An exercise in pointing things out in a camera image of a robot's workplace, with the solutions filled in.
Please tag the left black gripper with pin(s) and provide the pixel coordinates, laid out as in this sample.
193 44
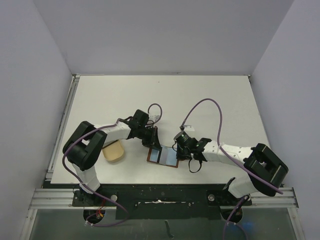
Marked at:
153 143

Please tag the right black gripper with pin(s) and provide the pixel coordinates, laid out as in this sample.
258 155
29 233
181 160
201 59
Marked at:
181 151

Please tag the brown leather card holder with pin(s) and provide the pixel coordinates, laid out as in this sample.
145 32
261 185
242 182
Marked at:
166 157

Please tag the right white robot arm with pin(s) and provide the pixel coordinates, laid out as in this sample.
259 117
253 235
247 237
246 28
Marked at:
265 171

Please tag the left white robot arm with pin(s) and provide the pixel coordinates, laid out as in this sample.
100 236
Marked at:
83 148

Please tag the beige card tray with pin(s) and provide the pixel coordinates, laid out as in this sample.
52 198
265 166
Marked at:
113 152

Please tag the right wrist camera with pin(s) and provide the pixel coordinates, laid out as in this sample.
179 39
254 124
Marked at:
187 128

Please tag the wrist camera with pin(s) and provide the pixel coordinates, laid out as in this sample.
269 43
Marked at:
154 118
187 128

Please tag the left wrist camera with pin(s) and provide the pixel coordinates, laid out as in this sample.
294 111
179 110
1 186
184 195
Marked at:
154 118

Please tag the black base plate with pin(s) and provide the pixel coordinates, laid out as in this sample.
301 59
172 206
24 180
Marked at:
213 202

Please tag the aluminium frame rail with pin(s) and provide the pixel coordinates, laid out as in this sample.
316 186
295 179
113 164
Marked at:
63 199

